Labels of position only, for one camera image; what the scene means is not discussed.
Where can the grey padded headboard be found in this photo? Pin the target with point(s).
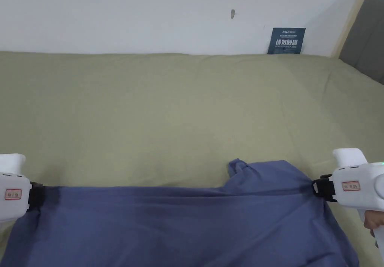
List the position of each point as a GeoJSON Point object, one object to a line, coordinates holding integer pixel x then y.
{"type": "Point", "coordinates": [364, 39]}

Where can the person's right hand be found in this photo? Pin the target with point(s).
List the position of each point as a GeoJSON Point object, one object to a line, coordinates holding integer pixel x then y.
{"type": "Point", "coordinates": [373, 220]}

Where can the blue shirt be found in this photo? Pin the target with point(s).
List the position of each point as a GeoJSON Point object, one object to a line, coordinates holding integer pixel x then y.
{"type": "Point", "coordinates": [180, 228]}

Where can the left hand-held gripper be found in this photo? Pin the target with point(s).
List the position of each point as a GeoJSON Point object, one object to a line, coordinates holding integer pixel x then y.
{"type": "Point", "coordinates": [13, 195]}

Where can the dark blue sign card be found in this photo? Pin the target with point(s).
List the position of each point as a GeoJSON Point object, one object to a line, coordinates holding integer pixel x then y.
{"type": "Point", "coordinates": [286, 41]}

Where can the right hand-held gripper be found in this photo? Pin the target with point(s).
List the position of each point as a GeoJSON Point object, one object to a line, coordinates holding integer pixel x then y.
{"type": "Point", "coordinates": [357, 189]}

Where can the bed with pale green sheet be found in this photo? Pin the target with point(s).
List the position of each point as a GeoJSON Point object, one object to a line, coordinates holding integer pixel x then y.
{"type": "Point", "coordinates": [168, 108]}

